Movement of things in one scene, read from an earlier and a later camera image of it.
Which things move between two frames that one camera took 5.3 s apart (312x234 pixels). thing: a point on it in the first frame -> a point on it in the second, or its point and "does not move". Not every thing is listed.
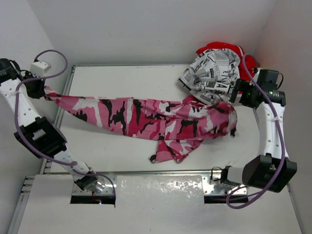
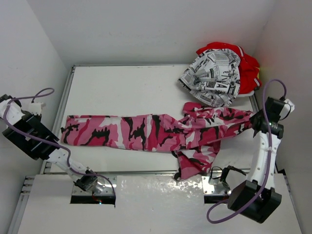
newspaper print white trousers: (212, 76) does not move
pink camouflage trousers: (173, 123) -> (195, 137)
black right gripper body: (247, 88) -> (258, 114)
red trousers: (251, 63) does not move
